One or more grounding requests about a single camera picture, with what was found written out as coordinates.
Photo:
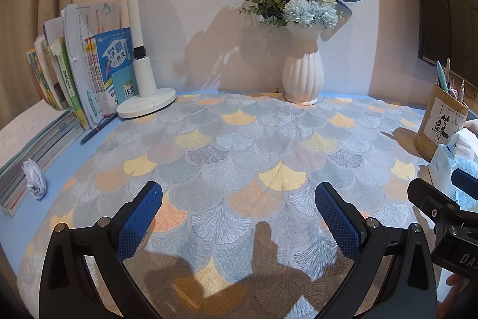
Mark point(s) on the white desk lamp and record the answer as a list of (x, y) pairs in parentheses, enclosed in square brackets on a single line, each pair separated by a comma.
[(143, 80)]

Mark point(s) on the stack of flat magazines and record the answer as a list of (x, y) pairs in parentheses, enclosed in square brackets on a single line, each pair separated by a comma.
[(33, 162)]

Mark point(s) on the black pen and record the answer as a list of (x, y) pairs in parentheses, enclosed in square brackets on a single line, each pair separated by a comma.
[(98, 130)]

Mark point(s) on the blue floral tissue pack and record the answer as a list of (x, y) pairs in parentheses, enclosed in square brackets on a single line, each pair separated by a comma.
[(444, 169)]

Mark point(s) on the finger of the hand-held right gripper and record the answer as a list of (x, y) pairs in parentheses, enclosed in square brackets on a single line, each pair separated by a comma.
[(429, 203), (466, 179)]

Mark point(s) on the crumpled white paper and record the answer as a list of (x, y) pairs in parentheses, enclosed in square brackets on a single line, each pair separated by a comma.
[(35, 180)]

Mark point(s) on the white pen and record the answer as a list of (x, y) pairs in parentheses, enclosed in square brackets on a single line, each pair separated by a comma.
[(462, 91)]

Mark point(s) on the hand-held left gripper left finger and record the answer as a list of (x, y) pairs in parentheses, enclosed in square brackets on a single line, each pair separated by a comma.
[(140, 222)]

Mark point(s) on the white ribbed vase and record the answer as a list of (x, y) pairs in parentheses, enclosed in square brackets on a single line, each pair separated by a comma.
[(302, 76)]

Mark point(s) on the person's right hand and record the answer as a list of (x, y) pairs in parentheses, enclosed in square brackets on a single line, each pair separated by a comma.
[(459, 281)]

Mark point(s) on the row of upright books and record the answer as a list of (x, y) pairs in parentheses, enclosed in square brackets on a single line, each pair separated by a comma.
[(86, 72)]

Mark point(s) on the fan pattern tablecloth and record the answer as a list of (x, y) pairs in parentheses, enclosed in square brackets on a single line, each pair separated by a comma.
[(242, 154)]

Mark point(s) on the bamboo pen holder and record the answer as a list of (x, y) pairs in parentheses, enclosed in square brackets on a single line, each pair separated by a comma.
[(440, 124)]

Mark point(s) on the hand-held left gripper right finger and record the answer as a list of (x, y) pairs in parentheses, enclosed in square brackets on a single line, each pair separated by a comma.
[(338, 222)]

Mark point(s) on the beige pen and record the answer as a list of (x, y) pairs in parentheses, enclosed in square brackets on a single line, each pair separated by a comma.
[(448, 72)]

